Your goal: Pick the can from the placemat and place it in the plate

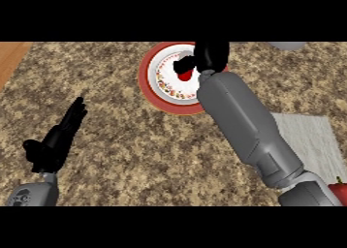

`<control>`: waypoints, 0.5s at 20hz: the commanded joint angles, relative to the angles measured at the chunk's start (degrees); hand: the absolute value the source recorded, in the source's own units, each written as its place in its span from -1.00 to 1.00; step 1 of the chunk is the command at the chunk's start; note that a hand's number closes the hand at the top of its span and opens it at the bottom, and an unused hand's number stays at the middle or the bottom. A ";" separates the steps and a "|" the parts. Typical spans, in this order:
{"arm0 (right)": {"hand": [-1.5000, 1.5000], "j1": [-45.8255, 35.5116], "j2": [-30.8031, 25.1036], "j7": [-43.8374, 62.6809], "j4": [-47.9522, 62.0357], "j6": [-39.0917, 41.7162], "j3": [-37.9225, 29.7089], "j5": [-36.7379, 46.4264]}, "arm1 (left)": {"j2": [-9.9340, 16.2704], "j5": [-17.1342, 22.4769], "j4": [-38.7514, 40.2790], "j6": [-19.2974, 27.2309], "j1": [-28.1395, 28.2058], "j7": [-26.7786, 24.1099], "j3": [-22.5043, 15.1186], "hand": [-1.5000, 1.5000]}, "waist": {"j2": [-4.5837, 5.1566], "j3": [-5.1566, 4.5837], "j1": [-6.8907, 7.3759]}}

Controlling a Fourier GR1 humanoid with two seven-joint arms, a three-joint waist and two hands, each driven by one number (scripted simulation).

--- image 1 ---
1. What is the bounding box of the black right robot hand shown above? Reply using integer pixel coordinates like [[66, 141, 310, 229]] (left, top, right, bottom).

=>
[[172, 41, 233, 78]]

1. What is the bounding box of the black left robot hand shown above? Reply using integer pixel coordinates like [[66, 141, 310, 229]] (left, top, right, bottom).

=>
[[23, 95, 91, 174]]

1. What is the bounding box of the red can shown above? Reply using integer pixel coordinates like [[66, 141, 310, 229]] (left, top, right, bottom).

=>
[[177, 71, 196, 82]]

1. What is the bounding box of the red-rimmed white plate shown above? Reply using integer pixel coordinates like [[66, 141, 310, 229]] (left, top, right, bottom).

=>
[[137, 41, 232, 116]]

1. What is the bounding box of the grey placemat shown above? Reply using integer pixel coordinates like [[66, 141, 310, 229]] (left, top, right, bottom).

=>
[[270, 111, 347, 195]]

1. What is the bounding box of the pale grey rounded object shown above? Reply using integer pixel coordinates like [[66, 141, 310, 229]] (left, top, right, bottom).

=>
[[266, 41, 310, 51]]

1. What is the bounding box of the red bell pepper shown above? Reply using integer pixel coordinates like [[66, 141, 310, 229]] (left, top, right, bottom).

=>
[[326, 175, 347, 207]]

